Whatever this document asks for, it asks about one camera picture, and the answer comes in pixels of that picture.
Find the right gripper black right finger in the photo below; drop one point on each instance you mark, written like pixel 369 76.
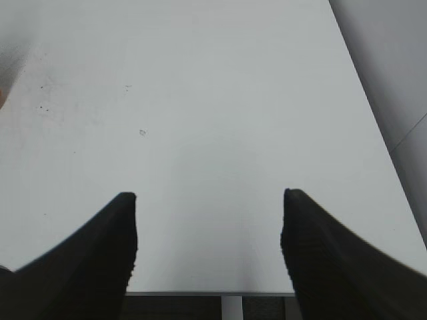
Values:
pixel 338 275

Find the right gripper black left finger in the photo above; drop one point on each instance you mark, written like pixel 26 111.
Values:
pixel 84 277

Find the orange soda plastic bottle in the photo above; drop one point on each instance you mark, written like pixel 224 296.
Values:
pixel 1 98

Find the white table leg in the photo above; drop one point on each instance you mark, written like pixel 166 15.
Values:
pixel 232 308

